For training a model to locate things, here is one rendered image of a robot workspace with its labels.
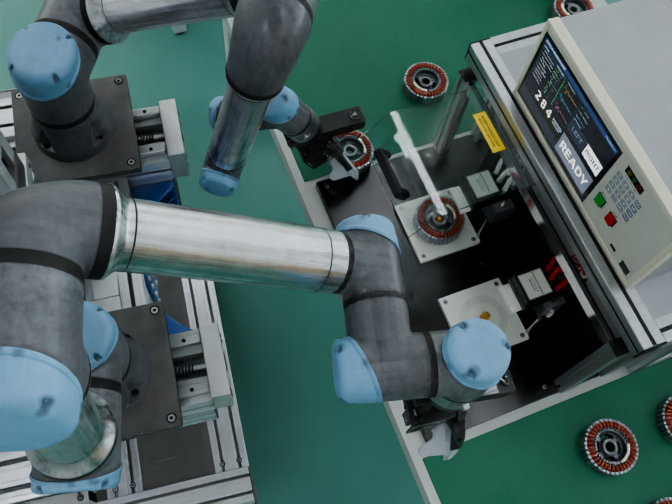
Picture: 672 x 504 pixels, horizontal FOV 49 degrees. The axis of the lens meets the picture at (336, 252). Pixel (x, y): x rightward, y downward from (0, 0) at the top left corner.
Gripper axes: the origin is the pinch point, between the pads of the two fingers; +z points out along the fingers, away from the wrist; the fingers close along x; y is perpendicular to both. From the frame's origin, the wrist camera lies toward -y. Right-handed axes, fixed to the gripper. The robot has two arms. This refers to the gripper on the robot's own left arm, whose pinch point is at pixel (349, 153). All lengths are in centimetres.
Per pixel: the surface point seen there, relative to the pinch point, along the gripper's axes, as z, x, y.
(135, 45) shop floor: 52, -114, 70
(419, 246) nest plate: 5.1, 26.5, -4.8
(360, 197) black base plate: 2.3, 10.1, 2.4
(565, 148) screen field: -19, 32, -41
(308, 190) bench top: -0.9, 3.4, 12.4
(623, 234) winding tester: -21, 51, -42
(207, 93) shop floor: 62, -85, 53
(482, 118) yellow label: -13.1, 15.3, -30.3
